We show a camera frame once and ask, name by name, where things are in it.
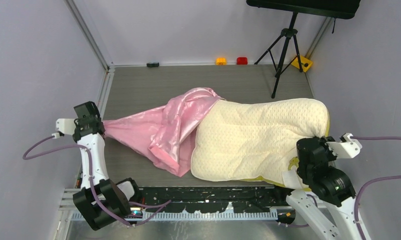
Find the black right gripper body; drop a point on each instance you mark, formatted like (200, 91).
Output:
(328, 152)

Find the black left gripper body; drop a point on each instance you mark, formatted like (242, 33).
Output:
(77, 126)

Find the white pillow with yellow trim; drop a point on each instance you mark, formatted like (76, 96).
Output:
(256, 142)

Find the pink floral pillowcase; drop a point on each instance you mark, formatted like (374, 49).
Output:
(166, 134)

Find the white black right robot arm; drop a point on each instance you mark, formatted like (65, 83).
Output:
(330, 185)

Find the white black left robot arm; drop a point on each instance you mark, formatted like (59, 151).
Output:
(100, 201)

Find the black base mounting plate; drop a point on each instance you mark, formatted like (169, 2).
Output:
(243, 199)

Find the red block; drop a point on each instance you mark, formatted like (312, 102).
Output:
(242, 61)

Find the black tripod stand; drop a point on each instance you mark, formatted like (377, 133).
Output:
(287, 34)

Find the orange block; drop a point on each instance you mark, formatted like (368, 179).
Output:
(221, 61)

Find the black panel on tripod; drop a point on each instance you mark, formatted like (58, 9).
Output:
(339, 9)

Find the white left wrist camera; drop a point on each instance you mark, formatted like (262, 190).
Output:
(64, 126)

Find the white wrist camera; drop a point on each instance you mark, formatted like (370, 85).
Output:
(347, 148)
(64, 126)

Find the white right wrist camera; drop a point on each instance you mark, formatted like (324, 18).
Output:
(347, 148)

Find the aluminium frame rail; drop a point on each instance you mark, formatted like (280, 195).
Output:
(207, 216)

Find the small black wall device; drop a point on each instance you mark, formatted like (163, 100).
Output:
(153, 64)

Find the yellow corner bracket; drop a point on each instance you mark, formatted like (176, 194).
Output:
(302, 63)

